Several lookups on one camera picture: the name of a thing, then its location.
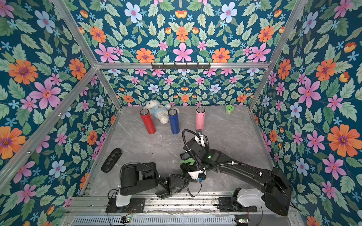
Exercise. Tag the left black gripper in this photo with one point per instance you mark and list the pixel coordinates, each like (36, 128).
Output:
(188, 168)

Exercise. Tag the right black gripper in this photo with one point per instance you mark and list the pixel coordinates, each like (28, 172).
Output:
(195, 141)

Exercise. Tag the green microfiber cloth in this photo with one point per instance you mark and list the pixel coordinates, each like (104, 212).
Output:
(189, 161)

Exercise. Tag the pink thermos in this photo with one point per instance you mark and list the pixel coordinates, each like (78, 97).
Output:
(200, 118)

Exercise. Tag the dark blue thermos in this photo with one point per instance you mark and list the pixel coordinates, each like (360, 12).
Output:
(174, 121)

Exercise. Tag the red thermos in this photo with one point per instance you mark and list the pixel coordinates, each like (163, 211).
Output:
(147, 120)

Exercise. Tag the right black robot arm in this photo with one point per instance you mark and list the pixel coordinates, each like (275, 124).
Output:
(275, 188)

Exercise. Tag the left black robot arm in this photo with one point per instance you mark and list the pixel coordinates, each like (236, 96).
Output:
(140, 177)

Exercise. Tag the small green toy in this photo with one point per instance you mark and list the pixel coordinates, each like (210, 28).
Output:
(229, 109)

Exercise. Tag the white teddy bear plush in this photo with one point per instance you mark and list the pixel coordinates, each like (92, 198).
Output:
(160, 111)

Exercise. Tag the black checkered oval pad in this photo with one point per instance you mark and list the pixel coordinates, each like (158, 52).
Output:
(111, 160)

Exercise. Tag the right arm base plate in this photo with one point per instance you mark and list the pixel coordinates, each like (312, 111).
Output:
(230, 204)

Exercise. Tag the black wall hook rail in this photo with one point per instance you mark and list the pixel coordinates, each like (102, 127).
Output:
(176, 66)

